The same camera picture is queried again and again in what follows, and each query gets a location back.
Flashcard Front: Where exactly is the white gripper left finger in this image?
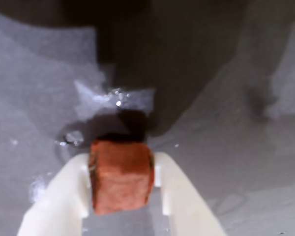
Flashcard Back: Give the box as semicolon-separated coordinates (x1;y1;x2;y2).
16;153;92;236

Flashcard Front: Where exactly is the red-brown cube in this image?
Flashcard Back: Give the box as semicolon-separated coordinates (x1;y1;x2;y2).
88;139;155;216

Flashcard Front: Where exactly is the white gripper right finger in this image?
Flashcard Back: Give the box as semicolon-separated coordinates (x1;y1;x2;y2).
149;151;227;236

